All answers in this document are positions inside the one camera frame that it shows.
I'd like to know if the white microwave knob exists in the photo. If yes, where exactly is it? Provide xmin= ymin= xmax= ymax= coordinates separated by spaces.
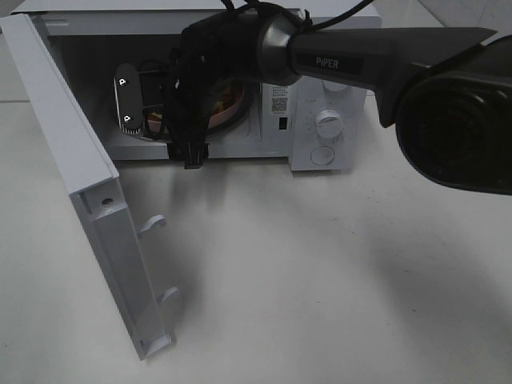
xmin=314 ymin=109 xmax=344 ymax=139
xmin=322 ymin=81 xmax=350 ymax=93

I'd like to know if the white bread sandwich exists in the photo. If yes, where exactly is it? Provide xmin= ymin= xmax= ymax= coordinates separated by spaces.
xmin=149 ymin=85 xmax=238 ymax=122

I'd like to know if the round white door button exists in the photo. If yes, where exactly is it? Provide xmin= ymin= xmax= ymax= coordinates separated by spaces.
xmin=310 ymin=146 xmax=335 ymax=166

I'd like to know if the white microwave oven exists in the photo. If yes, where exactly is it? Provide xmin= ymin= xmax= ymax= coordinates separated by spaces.
xmin=10 ymin=1 xmax=366 ymax=171

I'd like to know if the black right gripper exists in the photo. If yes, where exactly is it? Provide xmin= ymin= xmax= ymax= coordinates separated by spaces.
xmin=139 ymin=43 xmax=225 ymax=171

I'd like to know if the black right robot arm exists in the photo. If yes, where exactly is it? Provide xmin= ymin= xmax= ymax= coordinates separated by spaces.
xmin=153 ymin=1 xmax=511 ymax=195

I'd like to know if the pink round plate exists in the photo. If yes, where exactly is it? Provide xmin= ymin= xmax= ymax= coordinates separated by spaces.
xmin=143 ymin=80 xmax=245 ymax=140

